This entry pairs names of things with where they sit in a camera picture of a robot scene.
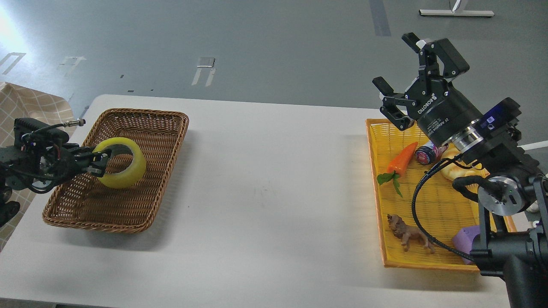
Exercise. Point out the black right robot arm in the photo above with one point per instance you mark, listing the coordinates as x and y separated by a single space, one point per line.
512 199

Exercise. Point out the toy croissant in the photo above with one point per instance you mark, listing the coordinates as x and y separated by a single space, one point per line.
453 171

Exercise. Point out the white shoe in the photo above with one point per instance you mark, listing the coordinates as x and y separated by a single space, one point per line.
533 208

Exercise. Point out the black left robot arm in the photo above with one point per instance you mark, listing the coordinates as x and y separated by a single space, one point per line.
41 159

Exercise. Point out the brown wicker basket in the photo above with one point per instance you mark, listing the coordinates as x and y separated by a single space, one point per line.
86 203

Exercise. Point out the white table leg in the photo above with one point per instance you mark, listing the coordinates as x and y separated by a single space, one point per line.
534 145

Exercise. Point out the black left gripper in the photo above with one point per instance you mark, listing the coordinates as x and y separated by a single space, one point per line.
77 160

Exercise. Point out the purple foam block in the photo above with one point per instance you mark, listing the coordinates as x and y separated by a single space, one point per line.
463 239

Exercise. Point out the beige checkered cloth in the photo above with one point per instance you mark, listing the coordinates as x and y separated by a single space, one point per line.
17 102

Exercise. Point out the yellow wicker basket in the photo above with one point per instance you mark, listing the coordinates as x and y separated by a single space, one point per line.
441 210

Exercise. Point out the yellow tape roll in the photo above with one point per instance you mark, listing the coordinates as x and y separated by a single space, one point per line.
132 167

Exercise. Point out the white stand base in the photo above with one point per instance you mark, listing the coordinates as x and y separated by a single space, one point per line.
458 8

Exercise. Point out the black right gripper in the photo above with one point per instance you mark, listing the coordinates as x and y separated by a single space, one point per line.
441 112

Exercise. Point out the small purple can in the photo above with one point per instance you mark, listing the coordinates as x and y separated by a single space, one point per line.
429 153

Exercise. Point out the brown toy lion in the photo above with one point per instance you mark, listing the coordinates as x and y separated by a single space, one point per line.
406 232

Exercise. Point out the orange toy carrot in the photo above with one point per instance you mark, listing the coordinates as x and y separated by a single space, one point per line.
397 168

